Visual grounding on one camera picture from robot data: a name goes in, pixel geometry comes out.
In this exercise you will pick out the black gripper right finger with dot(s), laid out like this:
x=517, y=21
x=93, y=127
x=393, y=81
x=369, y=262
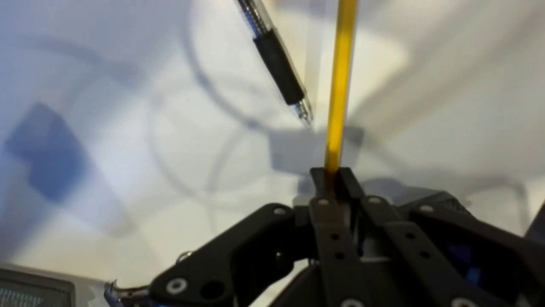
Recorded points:
x=432, y=257

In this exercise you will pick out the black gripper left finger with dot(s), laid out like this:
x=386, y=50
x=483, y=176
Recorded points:
x=335, y=250

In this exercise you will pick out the black clear ballpoint pen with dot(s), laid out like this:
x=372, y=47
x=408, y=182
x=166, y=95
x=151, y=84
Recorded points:
x=279, y=62

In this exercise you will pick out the yellow pencil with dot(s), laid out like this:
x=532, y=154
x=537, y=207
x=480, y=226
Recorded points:
x=342, y=86

